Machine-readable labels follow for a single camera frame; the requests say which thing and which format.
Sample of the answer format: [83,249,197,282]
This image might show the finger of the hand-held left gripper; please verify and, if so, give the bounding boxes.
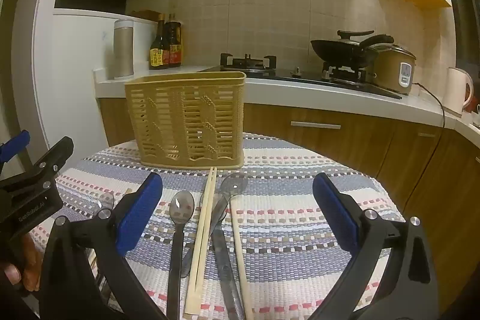
[0,136,74,193]
[0,130,31,164]

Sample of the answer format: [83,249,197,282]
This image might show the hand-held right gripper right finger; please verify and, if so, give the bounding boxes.
[312,172,441,320]

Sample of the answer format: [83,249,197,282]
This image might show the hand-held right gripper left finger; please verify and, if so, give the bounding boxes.
[39,172,167,320]

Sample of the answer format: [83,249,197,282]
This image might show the person's left hand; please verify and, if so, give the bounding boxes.
[0,235,43,291]

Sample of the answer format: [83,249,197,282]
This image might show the striped woven table mat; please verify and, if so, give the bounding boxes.
[28,133,407,320]

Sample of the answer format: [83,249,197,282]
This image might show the wooden base cabinets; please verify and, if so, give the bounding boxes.
[98,98,480,306]

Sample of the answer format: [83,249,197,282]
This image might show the wooden chopstick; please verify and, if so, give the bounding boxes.
[193,166,218,317]
[229,208,256,320]
[184,166,214,317]

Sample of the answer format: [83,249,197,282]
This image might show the grey metal utensil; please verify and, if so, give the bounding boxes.
[200,193,246,320]

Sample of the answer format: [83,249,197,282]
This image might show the white refrigerator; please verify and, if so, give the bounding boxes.
[35,8,158,156]

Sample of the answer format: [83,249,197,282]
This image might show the grey cylindrical canister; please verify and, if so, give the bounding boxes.
[113,19,135,80]

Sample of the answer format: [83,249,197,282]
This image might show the white kitchen countertop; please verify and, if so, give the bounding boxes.
[94,65,480,148]

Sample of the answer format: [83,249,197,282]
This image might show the yellow label sauce bottle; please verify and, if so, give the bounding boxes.
[149,14,169,70]

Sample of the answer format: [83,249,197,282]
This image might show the black gas stove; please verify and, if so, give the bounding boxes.
[199,53,403,100]

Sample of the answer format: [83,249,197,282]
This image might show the beige rice cooker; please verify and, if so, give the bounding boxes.
[369,44,418,96]

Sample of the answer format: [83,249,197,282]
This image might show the red label sauce bottle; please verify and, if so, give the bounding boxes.
[165,13,183,68]

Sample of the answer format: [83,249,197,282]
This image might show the black wok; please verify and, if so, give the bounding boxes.
[310,34,394,64]

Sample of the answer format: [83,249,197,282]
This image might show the cardboard box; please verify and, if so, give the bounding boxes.
[127,10,164,22]

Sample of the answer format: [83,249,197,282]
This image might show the white electric kettle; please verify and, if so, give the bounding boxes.
[446,67,474,117]

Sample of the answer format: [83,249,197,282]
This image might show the dark window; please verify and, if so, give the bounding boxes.
[440,0,480,81]

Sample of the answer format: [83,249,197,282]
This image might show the metal cabinet handle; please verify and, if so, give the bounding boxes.
[290,121,342,129]

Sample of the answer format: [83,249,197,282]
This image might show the black power cable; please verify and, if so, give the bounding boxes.
[403,82,446,216]

